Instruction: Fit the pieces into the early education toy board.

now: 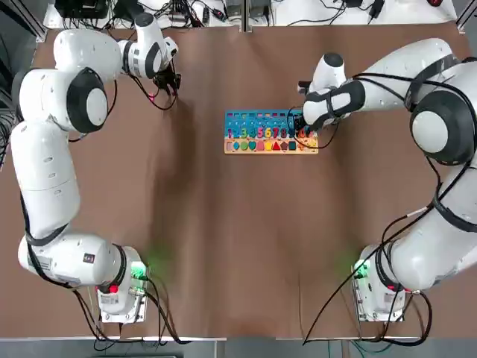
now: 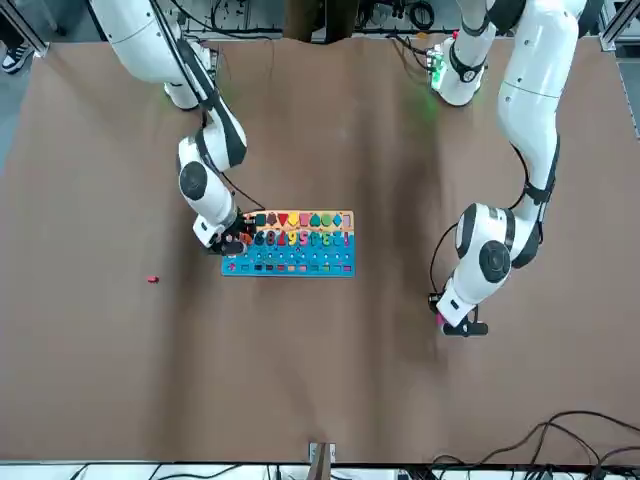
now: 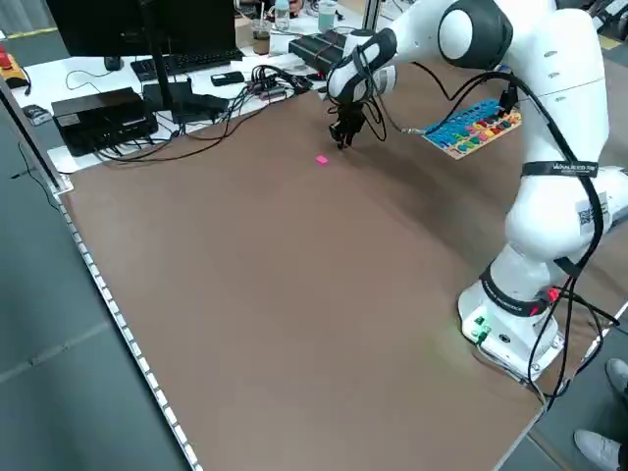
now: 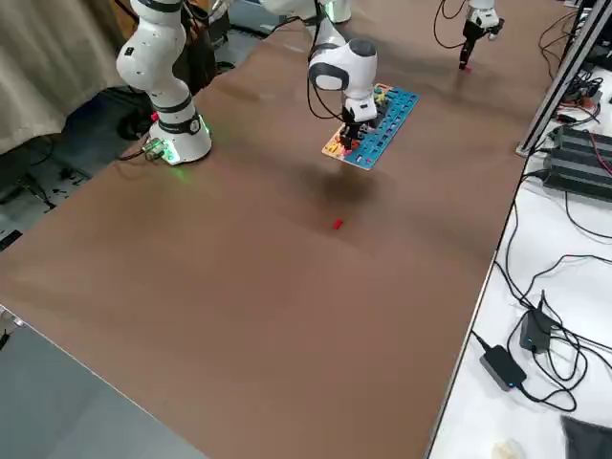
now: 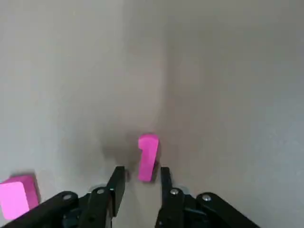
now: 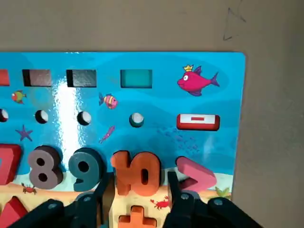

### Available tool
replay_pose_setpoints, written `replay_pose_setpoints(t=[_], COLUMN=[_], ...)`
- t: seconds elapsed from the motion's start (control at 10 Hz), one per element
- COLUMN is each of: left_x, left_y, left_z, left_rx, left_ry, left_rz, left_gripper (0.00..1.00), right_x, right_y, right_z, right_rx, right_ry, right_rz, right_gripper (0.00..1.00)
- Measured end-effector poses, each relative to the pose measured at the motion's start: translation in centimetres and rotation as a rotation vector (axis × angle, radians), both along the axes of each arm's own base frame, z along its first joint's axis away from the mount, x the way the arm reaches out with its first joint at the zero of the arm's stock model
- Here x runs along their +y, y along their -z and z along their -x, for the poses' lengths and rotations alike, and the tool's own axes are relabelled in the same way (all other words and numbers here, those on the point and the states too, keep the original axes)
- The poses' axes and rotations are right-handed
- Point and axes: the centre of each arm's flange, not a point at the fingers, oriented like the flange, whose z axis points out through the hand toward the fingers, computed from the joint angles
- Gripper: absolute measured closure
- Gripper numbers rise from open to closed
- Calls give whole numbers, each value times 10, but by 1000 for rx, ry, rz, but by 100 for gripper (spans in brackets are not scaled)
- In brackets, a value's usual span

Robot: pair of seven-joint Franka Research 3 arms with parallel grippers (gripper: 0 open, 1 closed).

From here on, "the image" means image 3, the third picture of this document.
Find aluminium post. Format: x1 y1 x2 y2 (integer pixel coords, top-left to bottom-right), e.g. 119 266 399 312
361 0 382 33

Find colourful wooden toy board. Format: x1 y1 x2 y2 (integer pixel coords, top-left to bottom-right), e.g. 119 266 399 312
421 97 523 161

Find black power supply box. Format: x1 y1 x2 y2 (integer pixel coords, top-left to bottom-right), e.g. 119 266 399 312
288 29 347 79

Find usb hub with plugs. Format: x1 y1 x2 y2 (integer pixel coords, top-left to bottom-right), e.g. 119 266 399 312
250 64 315 102

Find black monitor stand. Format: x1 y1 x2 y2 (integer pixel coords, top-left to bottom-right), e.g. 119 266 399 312
140 28 232 125

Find black keyboard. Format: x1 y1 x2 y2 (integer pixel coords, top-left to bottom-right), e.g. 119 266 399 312
130 47 245 82

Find teal cup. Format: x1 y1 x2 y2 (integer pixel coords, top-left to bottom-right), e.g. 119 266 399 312
317 0 339 31

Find black base cable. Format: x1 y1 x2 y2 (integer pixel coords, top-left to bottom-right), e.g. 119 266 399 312
527 279 620 411

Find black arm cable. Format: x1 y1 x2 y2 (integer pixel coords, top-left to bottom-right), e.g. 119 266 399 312
357 46 607 315

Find black computer monitor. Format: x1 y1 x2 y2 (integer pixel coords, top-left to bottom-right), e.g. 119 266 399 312
45 0 237 59

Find brown cardboard box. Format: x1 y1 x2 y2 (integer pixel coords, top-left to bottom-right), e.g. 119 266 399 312
234 14 256 48

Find black dock box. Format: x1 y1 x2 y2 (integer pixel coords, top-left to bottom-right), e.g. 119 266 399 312
50 86 159 158

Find iced coffee cup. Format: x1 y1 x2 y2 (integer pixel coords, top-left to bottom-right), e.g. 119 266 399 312
251 18 272 55

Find white segmented edge strip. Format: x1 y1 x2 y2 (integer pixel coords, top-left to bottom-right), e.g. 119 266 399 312
57 193 203 471

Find red emergency stop button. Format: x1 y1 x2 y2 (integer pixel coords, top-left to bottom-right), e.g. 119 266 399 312
0 42 29 90

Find small black device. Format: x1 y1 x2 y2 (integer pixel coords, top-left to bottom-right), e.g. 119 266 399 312
23 104 53 125

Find black table cables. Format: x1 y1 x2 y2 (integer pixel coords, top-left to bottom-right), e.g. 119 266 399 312
95 85 256 164

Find aluminium frame bar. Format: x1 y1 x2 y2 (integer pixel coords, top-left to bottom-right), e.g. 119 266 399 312
0 78 75 193

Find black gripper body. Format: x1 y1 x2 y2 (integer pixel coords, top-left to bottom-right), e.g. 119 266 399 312
337 100 368 135

